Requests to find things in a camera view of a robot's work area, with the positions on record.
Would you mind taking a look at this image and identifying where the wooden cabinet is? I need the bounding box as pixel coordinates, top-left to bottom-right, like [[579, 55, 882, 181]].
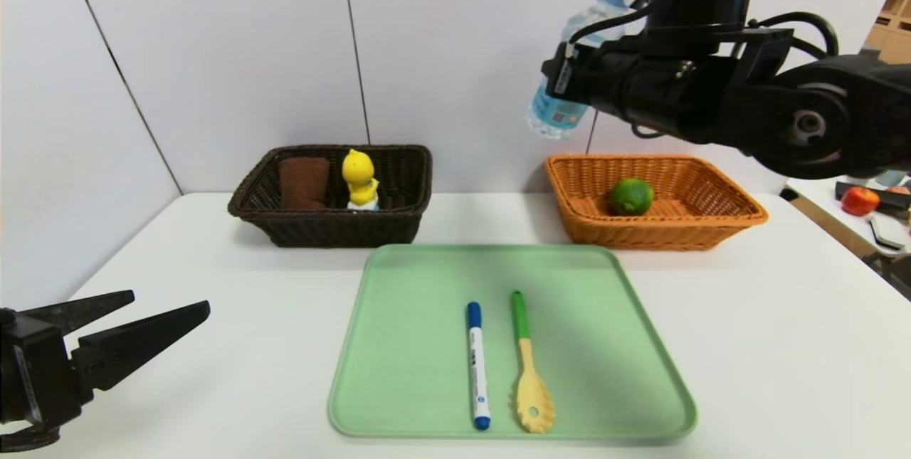
[[861, 0, 911, 65]]

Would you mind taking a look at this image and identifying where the blue white whiteboard marker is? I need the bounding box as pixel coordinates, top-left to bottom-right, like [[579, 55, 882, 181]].
[[466, 301, 492, 431]]

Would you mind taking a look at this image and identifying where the black tray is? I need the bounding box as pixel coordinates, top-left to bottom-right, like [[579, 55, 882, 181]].
[[834, 181, 911, 221]]

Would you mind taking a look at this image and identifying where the white flat device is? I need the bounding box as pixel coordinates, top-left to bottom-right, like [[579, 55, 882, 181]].
[[868, 213, 908, 250]]

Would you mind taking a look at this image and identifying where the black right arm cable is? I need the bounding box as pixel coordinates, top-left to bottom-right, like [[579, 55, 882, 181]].
[[747, 12, 841, 60]]

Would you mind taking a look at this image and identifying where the red apple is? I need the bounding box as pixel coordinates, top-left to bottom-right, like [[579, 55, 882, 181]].
[[841, 186, 881, 217]]

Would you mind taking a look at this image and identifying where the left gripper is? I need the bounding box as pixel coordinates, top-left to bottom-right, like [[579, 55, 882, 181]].
[[0, 290, 211, 433]]

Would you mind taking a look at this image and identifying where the clear water bottle blue cap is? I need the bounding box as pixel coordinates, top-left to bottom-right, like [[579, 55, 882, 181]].
[[525, 0, 641, 141]]

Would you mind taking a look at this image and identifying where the green lime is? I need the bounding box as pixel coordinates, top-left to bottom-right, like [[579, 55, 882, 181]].
[[609, 178, 655, 217]]

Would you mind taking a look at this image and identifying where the dark brown wicker basket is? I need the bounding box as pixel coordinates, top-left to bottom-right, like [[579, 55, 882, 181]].
[[228, 144, 433, 249]]

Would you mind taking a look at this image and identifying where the white side table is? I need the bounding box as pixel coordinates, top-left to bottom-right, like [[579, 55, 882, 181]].
[[785, 178, 911, 257]]

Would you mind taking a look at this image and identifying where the brown towel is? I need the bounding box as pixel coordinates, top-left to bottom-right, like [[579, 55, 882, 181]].
[[278, 157, 331, 211]]

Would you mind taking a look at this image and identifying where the yellow pasta spoon green handle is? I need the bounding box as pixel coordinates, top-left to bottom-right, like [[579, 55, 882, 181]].
[[510, 290, 556, 434]]

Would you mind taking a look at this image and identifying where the yellow duck toy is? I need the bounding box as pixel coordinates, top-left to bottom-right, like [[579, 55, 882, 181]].
[[342, 149, 381, 212]]

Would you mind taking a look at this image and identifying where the orange wicker basket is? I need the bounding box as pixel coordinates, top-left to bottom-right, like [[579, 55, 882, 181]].
[[544, 154, 769, 252]]

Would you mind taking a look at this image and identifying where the light green plastic tray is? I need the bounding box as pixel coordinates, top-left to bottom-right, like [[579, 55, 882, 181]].
[[327, 243, 698, 440]]

